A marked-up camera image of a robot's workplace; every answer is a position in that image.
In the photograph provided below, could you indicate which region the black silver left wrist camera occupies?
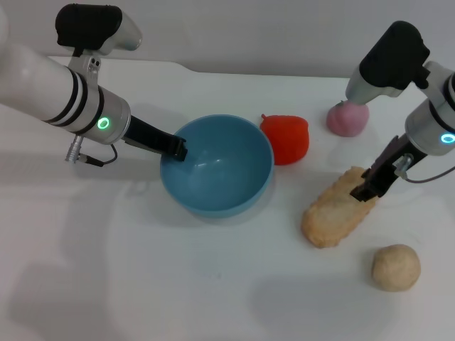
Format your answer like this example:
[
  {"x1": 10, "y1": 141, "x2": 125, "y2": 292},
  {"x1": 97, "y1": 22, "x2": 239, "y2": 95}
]
[{"x1": 54, "y1": 4, "x2": 144, "y2": 58}]

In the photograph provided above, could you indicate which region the right arm cable with connector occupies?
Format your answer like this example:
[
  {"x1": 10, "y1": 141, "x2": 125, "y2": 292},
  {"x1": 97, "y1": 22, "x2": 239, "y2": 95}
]
[{"x1": 392, "y1": 155, "x2": 455, "y2": 185}]

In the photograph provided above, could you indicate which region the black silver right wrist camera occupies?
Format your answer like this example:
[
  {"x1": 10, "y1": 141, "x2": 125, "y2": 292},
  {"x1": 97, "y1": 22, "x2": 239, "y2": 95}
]
[{"x1": 345, "y1": 20, "x2": 432, "y2": 107}]

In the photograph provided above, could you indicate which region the blue bowl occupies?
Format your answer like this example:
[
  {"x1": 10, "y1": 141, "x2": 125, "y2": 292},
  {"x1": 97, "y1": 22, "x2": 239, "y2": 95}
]
[{"x1": 159, "y1": 113, "x2": 276, "y2": 220}]

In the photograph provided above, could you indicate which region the long toasted bread loaf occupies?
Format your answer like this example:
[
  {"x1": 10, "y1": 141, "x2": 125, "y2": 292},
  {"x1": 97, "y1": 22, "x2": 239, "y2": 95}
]
[{"x1": 301, "y1": 165, "x2": 379, "y2": 249}]

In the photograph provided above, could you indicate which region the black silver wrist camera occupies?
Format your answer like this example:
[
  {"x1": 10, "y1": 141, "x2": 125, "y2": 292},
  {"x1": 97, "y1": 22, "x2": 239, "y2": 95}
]
[
  {"x1": 345, "y1": 20, "x2": 432, "y2": 107},
  {"x1": 54, "y1": 4, "x2": 144, "y2": 58}
]

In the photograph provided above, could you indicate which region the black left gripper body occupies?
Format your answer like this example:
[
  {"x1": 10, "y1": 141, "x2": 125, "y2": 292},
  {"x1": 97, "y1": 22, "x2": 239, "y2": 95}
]
[{"x1": 123, "y1": 114, "x2": 179, "y2": 158}]

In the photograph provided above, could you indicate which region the red tomato toy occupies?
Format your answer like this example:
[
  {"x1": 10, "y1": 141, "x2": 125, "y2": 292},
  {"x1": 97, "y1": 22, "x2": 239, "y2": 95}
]
[{"x1": 259, "y1": 113, "x2": 310, "y2": 166}]

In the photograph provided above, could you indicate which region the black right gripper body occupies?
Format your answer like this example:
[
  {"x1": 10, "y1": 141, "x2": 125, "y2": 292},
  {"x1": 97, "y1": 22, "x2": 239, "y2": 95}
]
[{"x1": 360, "y1": 135, "x2": 428, "y2": 199}]

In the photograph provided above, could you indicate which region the round beige bread bun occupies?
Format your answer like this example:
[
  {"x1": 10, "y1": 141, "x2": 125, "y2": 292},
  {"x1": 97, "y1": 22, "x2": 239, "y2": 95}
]
[{"x1": 370, "y1": 243, "x2": 422, "y2": 293}]

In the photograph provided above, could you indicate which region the pink peach toy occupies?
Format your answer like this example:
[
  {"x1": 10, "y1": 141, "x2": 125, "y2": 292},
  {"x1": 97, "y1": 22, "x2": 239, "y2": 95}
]
[{"x1": 326, "y1": 100, "x2": 370, "y2": 138}]

